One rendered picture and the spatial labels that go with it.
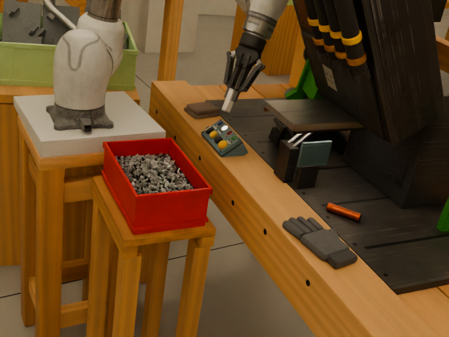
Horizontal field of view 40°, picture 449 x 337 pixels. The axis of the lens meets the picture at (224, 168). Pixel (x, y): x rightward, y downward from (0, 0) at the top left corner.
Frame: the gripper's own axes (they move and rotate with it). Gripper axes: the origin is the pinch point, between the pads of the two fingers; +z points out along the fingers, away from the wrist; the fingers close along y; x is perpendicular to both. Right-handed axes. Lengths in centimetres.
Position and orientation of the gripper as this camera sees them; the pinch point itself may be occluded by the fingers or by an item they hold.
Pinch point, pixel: (229, 100)
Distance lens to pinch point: 185.7
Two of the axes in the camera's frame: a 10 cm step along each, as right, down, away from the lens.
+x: 4.6, 0.7, 8.9
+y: 8.1, 3.8, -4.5
